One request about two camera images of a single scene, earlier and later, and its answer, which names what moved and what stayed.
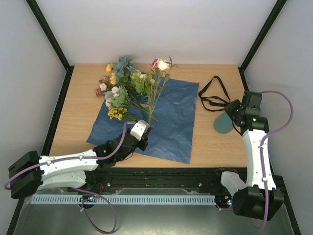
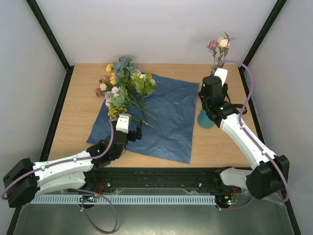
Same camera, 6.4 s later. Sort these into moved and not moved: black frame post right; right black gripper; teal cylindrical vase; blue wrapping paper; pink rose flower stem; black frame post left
Moved: right black gripper; teal cylindrical vase; pink rose flower stem
Not moved: black frame post left; black frame post right; blue wrapping paper
